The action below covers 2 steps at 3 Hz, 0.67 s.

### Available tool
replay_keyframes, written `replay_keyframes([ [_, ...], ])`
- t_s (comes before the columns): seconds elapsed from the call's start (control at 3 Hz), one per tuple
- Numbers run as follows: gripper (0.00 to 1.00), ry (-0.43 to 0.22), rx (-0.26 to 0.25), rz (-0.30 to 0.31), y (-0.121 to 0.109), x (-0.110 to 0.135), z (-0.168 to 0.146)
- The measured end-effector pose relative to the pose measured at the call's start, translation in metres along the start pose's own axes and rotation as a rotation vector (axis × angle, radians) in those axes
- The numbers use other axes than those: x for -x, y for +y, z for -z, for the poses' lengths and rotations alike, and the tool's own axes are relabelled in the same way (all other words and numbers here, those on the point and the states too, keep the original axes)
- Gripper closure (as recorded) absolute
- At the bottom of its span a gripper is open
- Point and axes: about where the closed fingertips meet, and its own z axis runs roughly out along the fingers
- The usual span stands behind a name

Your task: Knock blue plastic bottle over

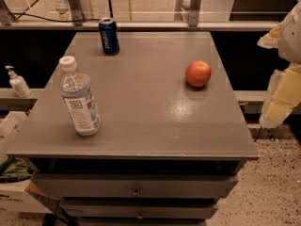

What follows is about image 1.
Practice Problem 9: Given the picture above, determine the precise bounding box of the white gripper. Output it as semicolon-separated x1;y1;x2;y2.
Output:
257;1;301;129

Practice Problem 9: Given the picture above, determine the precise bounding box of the blue plastic water bottle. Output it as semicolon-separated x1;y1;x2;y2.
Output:
59;56;102;137

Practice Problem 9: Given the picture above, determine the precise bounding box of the white pump dispenser bottle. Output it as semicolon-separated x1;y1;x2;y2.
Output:
6;65;31;98

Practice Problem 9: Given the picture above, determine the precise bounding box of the red apple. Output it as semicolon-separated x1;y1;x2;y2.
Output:
185;60;212;88

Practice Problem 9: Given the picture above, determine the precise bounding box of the grey drawer cabinet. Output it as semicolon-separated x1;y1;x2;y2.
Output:
8;32;259;226

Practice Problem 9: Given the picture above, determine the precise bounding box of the blue Pepsi can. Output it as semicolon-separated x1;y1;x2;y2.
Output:
99;18;119;56

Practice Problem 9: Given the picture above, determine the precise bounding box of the lower grey drawer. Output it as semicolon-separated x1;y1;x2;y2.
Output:
60;199;218;219

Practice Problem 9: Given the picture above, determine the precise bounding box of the grey drawer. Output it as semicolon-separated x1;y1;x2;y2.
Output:
31;173;238;199
60;199;218;219

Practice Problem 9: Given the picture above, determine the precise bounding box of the top grey drawer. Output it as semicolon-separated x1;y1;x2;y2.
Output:
31;173;238;199

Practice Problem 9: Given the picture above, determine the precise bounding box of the green item in box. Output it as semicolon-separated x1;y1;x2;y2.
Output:
0;157;33;183

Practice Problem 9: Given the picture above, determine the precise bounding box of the white cardboard box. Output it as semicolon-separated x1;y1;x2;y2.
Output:
0;111;55;214

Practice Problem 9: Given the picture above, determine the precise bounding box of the right metal bracket post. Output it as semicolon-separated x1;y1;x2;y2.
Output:
188;0;201;27

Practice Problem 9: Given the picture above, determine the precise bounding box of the metal bracket post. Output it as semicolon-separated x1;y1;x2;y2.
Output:
68;0;84;26
188;0;201;27

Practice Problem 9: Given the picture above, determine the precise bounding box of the left metal bracket post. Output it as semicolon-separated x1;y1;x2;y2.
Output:
68;0;84;26

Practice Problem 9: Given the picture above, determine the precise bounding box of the black cable on rail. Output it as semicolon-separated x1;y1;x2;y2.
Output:
8;11;102;23

